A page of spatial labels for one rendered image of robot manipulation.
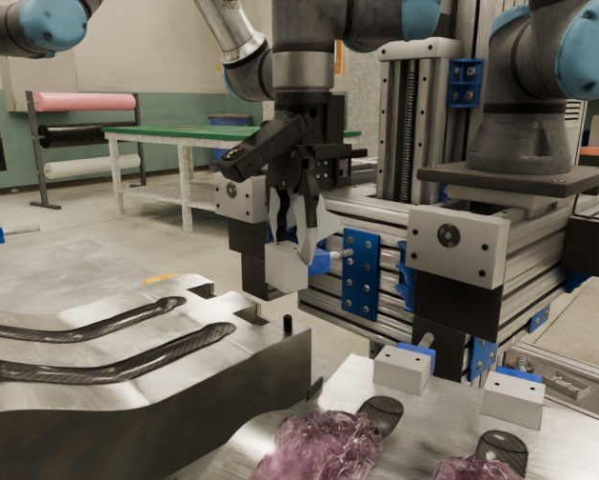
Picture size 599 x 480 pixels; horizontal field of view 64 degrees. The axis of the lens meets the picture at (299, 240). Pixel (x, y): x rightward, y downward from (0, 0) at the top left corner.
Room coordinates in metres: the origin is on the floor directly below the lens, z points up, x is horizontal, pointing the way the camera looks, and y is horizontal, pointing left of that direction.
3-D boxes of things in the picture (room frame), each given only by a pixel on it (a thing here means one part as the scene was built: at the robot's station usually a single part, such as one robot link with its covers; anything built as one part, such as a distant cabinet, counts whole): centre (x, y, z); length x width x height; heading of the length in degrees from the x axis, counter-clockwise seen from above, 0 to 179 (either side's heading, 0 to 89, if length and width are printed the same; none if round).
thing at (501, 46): (0.76, -0.35, 1.20); 0.13 x 0.12 x 0.14; 3
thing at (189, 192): (4.65, 0.74, 0.51); 2.40 x 1.13 x 1.02; 51
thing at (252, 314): (0.54, 0.05, 0.87); 0.05 x 0.05 x 0.04; 43
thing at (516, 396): (0.44, -0.23, 0.86); 0.13 x 0.05 x 0.05; 151
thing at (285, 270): (0.63, -0.02, 0.93); 0.13 x 0.05 x 0.05; 125
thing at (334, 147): (0.62, -0.01, 1.09); 0.09 x 0.08 x 0.12; 125
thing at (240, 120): (8.17, 1.16, 0.48); 0.64 x 0.54 x 0.97; 53
